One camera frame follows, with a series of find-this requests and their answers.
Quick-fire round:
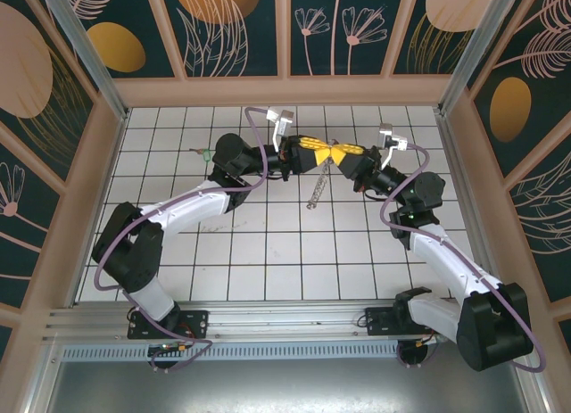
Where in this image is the side panel with feather leaf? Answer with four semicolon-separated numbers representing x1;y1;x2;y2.
503;147;571;305

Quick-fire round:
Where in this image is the side panel with amber oval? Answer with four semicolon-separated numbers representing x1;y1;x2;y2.
466;0;571;180

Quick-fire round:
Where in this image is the side panel with large pale disc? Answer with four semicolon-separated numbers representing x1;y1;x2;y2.
0;0;100;185

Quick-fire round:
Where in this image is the side panel with single flower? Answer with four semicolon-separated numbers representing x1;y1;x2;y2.
0;129;63;310

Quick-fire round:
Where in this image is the grey metal sheet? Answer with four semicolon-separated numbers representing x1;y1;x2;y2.
26;358;550;413

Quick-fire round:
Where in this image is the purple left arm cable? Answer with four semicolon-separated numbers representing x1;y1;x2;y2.
95;105;278;375

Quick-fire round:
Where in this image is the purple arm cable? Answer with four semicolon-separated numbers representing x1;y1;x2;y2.
381;144;548;373
95;105;278;375

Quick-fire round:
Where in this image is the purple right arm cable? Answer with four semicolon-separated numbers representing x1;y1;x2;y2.
381;144;548;373

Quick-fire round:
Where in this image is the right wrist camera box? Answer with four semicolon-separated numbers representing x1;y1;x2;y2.
377;122;410;169

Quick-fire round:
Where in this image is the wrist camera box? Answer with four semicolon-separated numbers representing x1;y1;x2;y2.
377;122;410;169
265;107;296;150

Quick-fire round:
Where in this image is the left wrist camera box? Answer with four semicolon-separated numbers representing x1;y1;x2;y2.
265;107;296;150

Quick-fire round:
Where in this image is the aluminium side rail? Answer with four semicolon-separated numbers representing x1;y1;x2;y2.
434;109;508;301

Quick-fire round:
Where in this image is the wall panel with flower outlines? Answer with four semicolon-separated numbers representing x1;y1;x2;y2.
288;0;390;78

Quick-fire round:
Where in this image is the wall panel with leaf outlines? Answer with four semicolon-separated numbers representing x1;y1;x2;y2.
159;0;286;78

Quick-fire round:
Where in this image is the wall panel with pale disc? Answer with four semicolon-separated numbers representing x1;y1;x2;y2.
391;0;505;77

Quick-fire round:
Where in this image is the wall panel with yellow oval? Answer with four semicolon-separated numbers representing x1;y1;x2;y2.
55;0;180;80

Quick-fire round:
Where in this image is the aluminium frame post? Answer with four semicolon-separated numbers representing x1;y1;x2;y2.
436;0;523;115
35;0;130;122

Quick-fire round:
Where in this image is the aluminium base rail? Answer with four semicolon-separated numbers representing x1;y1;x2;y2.
42;298;532;343

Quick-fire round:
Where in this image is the grey slotted cable duct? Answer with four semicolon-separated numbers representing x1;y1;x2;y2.
60;343;429;361

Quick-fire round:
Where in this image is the small circuit board with wires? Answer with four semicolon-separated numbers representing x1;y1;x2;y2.
148;343;191;357

